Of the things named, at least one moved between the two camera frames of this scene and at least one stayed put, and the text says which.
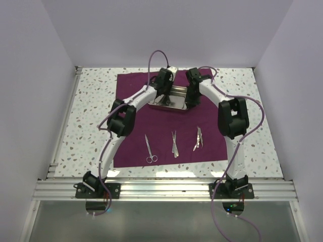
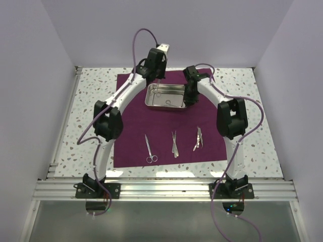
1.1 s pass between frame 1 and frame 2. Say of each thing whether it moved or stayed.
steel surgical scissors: stayed
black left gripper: moved
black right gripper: stayed
